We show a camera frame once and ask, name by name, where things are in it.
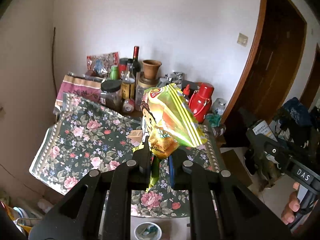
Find brown cardboard piece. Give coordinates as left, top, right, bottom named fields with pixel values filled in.
left=126, top=130, right=143, bottom=144

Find red sauce squeeze bottle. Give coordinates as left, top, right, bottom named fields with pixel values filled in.
left=183, top=84, right=190, bottom=103

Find brown clay vase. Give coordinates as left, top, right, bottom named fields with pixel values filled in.
left=143, top=60, right=162, bottom=80

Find red thermos jug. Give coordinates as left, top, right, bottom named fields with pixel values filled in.
left=188, top=83, right=214, bottom=124

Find clear jar with silver lid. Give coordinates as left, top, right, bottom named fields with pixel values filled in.
left=212, top=98, right=226, bottom=116

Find red patterned snack package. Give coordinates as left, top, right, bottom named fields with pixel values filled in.
left=86, top=52, right=119, bottom=77

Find yellow labelled liquor bottle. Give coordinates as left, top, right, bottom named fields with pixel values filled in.
left=121, top=59, right=136, bottom=100

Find white plastic trash bin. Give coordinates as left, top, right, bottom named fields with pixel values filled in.
left=133, top=222, right=162, bottom=240

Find small red can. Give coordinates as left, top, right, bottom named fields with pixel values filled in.
left=122, top=99, right=135, bottom=113

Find small dark labelled bottle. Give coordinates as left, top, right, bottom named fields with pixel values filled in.
left=252, top=120, right=277, bottom=142

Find dark wine bottle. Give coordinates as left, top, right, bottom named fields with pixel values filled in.
left=133, top=46, right=141, bottom=86

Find glass jar with gold lid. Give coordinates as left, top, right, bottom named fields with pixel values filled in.
left=135, top=73, right=158, bottom=111

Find green cap bottle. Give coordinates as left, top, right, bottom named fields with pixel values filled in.
left=110, top=65, right=119, bottom=80

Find person's right hand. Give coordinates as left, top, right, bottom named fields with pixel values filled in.
left=281, top=182, right=300, bottom=225

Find black lid glass jar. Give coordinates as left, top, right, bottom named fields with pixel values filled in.
left=100, top=80, right=122, bottom=111

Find maroon striped paper bag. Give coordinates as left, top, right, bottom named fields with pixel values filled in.
left=54, top=75, right=101, bottom=111

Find pile of clothes and bags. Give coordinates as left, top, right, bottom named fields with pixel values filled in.
left=273, top=97, right=319, bottom=157

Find yellow green snack bag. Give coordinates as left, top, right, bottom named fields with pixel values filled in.
left=140, top=83, right=207, bottom=191

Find floral green tablecloth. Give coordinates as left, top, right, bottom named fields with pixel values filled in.
left=29, top=93, right=221, bottom=218

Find wall light switch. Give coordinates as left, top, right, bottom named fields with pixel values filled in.
left=237, top=33, right=248, bottom=47

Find dark wooden door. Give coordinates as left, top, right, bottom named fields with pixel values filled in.
left=222, top=0, right=307, bottom=125

